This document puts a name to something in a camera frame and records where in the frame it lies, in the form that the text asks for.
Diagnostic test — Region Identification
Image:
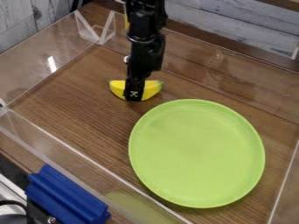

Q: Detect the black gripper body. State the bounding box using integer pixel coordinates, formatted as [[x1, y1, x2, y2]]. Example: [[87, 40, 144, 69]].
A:
[[126, 0, 168, 81]]

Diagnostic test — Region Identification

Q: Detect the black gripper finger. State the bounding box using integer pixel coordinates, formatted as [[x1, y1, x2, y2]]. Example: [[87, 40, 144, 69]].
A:
[[123, 79, 146, 102]]

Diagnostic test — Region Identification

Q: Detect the yellow toy banana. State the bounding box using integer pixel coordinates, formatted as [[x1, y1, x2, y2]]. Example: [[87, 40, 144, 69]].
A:
[[108, 80, 164, 102]]

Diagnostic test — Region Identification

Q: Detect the green plate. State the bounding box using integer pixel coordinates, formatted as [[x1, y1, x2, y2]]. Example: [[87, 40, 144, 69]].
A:
[[128, 99, 266, 208]]

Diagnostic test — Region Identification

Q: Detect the yellow blue labelled can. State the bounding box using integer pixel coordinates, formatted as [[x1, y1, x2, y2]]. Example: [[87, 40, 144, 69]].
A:
[[124, 10, 130, 30]]

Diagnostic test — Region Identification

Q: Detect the blue plastic clamp block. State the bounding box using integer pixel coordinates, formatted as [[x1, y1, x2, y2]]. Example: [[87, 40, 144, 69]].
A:
[[25, 164, 111, 224]]

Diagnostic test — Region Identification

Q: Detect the clear acrylic triangular bracket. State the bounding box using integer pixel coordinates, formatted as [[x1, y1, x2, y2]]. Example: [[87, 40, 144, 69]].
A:
[[73, 10, 116, 46]]

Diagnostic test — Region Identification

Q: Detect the clear acrylic enclosure wall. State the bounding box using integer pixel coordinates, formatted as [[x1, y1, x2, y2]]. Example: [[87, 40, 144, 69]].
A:
[[0, 99, 192, 224]]

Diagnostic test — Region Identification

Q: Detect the black cable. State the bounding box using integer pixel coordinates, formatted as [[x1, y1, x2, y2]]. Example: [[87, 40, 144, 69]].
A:
[[0, 199, 28, 209]]

